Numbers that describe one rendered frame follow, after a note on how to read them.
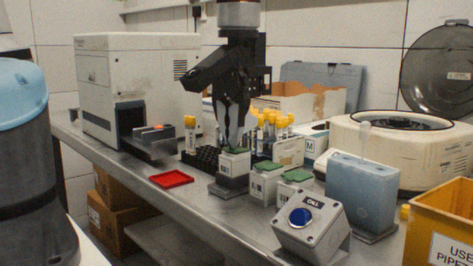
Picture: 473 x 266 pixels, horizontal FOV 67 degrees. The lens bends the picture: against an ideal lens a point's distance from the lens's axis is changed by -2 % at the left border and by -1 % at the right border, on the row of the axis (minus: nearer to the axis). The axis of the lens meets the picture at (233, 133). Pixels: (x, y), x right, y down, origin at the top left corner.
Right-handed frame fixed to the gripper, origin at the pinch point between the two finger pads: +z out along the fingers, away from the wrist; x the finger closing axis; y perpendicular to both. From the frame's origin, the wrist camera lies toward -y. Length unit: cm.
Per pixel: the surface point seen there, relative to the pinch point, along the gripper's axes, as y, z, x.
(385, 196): 5.1, 2.7, -27.6
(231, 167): -1.0, 4.1, -1.7
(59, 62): 17, -7, 169
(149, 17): 58, -31, 138
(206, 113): 37, 8, 57
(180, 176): -3.1, 9.4, 12.3
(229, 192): -2.3, 8.2, -2.7
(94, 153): -10.0, 10.5, 43.2
